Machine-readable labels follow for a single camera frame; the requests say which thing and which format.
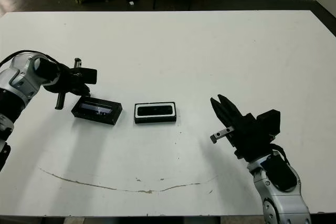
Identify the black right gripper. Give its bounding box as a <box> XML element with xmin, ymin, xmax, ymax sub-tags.
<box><xmin>209</xmin><ymin>94</ymin><xmax>275</xmax><ymax>161</ymax></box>

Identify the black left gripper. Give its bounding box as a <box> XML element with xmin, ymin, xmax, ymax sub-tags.
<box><xmin>43</xmin><ymin>57</ymin><xmax>92</xmax><ymax>111</ymax></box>

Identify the black box lid with window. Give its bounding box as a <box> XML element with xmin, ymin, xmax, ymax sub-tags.
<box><xmin>70</xmin><ymin>97</ymin><xmax>123</xmax><ymax>126</ymax></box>

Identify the black box base white insert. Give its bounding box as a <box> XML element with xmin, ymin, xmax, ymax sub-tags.
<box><xmin>133</xmin><ymin>101</ymin><xmax>177</xmax><ymax>124</ymax></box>

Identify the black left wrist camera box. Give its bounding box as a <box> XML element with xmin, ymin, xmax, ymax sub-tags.
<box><xmin>78</xmin><ymin>68</ymin><xmax>98</xmax><ymax>86</ymax></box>

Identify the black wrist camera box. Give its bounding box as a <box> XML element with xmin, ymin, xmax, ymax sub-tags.
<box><xmin>78</xmin><ymin>68</ymin><xmax>98</xmax><ymax>86</ymax></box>
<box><xmin>256</xmin><ymin>109</ymin><xmax>281</xmax><ymax>136</ymax></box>

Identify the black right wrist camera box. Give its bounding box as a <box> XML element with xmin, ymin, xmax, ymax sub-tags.
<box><xmin>256</xmin><ymin>109</ymin><xmax>281</xmax><ymax>136</ymax></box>

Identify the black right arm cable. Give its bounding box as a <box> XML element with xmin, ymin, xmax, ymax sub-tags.
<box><xmin>269</xmin><ymin>144</ymin><xmax>289</xmax><ymax>162</ymax></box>

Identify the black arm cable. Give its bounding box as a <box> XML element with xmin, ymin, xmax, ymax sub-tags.
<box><xmin>269</xmin><ymin>144</ymin><xmax>289</xmax><ymax>162</ymax></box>
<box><xmin>0</xmin><ymin>50</ymin><xmax>58</xmax><ymax>69</ymax></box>

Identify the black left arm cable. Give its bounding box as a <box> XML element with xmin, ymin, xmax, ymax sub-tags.
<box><xmin>0</xmin><ymin>50</ymin><xmax>58</xmax><ymax>69</ymax></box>

